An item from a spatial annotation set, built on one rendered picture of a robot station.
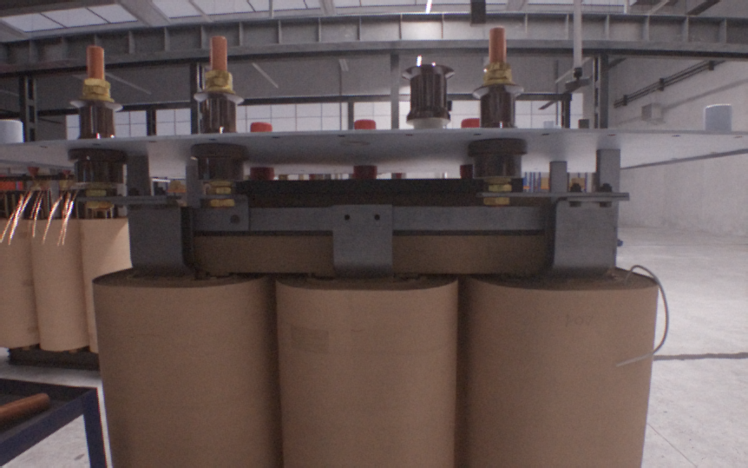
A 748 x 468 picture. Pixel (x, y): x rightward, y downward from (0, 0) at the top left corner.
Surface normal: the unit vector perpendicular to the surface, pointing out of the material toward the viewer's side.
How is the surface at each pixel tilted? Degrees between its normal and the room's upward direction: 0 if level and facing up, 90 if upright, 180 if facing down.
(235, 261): 90
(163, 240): 90
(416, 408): 90
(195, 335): 90
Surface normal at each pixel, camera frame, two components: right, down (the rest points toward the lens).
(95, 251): 0.03, 0.08
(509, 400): -0.56, 0.07
